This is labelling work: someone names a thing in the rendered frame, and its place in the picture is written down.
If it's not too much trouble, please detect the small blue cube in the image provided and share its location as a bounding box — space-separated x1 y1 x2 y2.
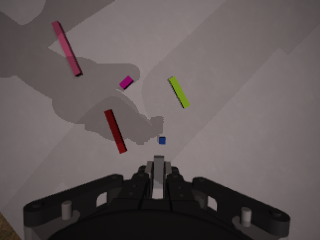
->
159 137 166 144

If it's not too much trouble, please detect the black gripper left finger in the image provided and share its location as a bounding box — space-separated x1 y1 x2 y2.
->
23 161 154 240

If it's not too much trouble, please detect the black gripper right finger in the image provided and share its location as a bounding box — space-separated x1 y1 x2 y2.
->
163 161 290 240

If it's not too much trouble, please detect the pink rod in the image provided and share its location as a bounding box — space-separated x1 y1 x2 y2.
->
51 21 83 77

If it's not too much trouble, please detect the lime green rod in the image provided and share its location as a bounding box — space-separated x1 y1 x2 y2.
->
169 76 190 108

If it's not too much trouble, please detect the grey rod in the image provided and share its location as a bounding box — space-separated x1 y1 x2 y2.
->
153 155 164 189

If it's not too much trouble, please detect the dark red rod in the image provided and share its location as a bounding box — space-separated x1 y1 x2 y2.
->
104 109 127 154

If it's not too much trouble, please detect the small magenta block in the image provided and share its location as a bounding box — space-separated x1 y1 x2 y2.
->
119 75 134 90

